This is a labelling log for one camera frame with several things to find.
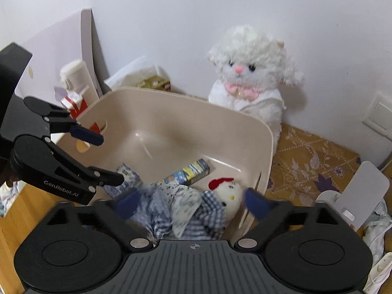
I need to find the gold box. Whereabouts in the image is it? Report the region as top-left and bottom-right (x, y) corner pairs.
(135, 75), (171, 92)

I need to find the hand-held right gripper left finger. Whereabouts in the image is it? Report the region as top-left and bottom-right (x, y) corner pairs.
(46, 189), (154, 249)

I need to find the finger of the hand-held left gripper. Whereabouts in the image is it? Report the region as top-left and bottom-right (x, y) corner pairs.
(46, 143), (125, 204)
(24, 96), (105, 146)

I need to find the pale crumpled cloth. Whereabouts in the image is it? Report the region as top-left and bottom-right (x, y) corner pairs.
(363, 200), (392, 262)

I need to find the white plastic frame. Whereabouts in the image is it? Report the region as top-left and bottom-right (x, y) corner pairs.
(363, 253), (392, 293)

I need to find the white plush cat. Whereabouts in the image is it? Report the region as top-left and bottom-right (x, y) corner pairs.
(207, 25), (305, 141)

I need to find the pale purple board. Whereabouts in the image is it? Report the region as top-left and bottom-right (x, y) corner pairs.
(14, 9), (111, 105)

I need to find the beige plastic basin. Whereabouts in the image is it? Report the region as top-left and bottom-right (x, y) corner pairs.
(50, 86), (274, 245)

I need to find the white tissue pack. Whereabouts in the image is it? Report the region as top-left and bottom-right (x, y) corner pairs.
(104, 56), (170, 94)

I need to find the checkered chicken doll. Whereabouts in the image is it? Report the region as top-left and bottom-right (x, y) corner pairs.
(129, 181), (229, 241)

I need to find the white wall switch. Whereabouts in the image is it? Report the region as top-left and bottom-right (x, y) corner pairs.
(362, 95), (392, 141)

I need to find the blue and white packet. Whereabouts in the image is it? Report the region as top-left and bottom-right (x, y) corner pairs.
(106, 163), (143, 201)

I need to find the red and white carton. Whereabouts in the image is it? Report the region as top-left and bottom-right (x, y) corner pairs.
(61, 89), (89, 118)

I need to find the blue and yellow box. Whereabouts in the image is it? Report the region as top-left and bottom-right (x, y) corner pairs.
(164, 159), (211, 186)

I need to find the small red-hat plush doll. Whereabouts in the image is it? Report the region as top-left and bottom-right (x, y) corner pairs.
(208, 178), (245, 221)

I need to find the wooden desktop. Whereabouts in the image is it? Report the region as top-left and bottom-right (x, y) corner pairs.
(0, 184), (392, 294)

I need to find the white thermos bottle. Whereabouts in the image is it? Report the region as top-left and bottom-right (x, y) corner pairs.
(60, 60), (100, 111)

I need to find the white cloth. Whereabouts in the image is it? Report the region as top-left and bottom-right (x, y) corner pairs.
(0, 182), (20, 218)

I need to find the yellow floral mat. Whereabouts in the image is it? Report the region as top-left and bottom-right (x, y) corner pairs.
(265, 122), (362, 209)

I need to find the white phone stand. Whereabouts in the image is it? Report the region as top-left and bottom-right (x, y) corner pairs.
(315, 161), (390, 232)

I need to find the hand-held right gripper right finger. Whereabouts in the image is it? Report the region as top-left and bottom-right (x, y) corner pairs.
(234, 188), (348, 250)

